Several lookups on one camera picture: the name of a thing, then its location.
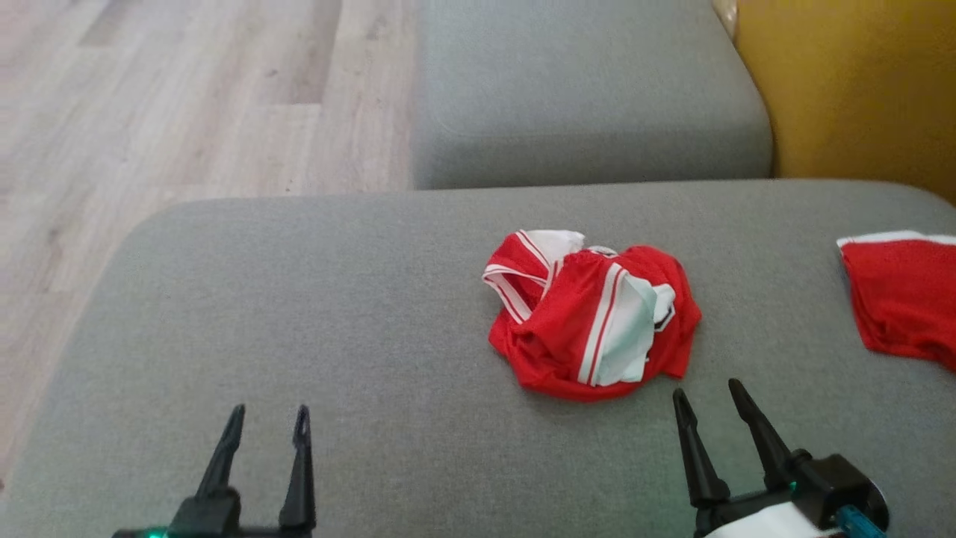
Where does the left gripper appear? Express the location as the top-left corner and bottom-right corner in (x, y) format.
(112, 404), (317, 538)

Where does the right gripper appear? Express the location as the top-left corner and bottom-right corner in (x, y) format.
(672, 378), (841, 538)

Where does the red and white jersey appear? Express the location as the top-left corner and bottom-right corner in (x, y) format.
(482, 229), (703, 403)

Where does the red shorts white trim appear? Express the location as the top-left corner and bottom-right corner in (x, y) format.
(836, 230), (956, 372)

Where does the large grey sofa seat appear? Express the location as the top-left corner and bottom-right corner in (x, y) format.
(0, 179), (956, 538)

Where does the grey sofa cushion block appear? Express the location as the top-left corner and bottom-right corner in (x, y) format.
(411, 0), (774, 190)

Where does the cream plastic wrapped object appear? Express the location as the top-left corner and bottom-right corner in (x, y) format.
(711, 0), (740, 38)

